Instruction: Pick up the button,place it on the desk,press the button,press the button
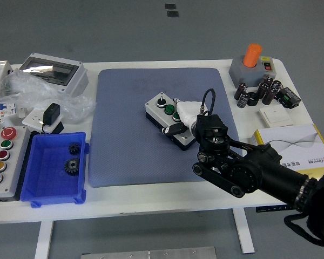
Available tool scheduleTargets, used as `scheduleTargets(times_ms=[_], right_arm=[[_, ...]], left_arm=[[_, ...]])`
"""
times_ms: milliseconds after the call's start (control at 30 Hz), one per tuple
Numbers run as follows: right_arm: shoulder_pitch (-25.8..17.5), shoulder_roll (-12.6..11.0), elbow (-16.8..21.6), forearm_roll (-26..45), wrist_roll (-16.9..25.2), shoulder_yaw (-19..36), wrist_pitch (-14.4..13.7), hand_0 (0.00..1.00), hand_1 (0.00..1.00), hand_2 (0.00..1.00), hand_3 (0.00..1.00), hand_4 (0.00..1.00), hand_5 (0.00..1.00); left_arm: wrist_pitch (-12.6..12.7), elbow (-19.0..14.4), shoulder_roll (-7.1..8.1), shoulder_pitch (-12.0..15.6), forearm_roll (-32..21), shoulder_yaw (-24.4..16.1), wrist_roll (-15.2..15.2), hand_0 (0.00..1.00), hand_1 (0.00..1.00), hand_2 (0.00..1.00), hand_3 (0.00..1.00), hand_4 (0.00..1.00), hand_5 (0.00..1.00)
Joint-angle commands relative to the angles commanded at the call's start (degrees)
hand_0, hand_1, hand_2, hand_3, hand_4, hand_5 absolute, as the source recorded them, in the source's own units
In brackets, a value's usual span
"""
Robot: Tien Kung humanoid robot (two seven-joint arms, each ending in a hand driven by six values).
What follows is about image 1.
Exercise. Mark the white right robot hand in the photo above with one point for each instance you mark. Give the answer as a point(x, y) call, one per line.
point(187, 113)

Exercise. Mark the grey four-button control box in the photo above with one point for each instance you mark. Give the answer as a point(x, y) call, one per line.
point(158, 108)

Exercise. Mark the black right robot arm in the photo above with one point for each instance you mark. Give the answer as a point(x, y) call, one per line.
point(272, 167)

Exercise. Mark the grey five-button control station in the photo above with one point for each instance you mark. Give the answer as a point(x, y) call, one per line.
point(13, 167)

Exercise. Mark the black capacitor with grey print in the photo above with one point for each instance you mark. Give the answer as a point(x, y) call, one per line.
point(243, 100)

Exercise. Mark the dark brown cylindrical capacitor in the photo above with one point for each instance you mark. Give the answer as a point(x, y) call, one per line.
point(268, 96)
point(240, 91)
point(268, 81)
point(276, 86)
point(262, 91)

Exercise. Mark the grey-blue textured mat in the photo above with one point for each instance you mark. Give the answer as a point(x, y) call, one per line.
point(124, 135)

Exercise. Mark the orange cylinder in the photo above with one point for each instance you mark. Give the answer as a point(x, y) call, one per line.
point(252, 55)

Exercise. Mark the dark floor plate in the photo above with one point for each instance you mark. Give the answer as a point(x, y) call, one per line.
point(170, 6)
point(172, 14)

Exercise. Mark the black module with green terminal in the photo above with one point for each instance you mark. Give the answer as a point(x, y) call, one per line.
point(289, 98)

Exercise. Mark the white and yellow cardboard box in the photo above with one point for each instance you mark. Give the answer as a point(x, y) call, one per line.
point(294, 140)

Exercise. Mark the small black bevel gear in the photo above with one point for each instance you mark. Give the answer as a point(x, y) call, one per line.
point(74, 149)

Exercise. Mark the black table control panel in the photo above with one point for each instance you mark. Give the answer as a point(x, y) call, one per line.
point(270, 209)

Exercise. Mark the large black bevel gear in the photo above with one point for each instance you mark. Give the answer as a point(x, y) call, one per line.
point(71, 166)

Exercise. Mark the white table leg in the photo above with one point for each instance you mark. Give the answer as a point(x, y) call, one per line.
point(244, 232)
point(44, 240)

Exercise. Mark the black power adapter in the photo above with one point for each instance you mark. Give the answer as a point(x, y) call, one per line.
point(51, 113)

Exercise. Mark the grey metal plate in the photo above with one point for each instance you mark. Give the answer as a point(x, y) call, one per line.
point(151, 255)

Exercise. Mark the blue plastic bin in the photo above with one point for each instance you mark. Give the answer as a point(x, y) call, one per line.
point(52, 186)

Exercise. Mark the clear plastic bag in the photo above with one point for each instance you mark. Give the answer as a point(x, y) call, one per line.
point(29, 89)

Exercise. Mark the white circuit breaker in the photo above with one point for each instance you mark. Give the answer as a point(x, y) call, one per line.
point(4, 112)

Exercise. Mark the white rectangular box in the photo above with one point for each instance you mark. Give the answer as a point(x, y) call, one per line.
point(0, 73)

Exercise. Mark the grey switch box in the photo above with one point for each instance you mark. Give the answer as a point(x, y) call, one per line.
point(240, 74)

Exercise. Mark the white wall switch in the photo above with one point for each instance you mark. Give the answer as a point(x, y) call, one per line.
point(275, 116)

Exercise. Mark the grey enclosure with clear lid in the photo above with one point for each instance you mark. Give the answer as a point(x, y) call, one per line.
point(75, 81)

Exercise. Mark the white wall socket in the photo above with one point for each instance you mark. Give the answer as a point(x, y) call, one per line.
point(32, 118)

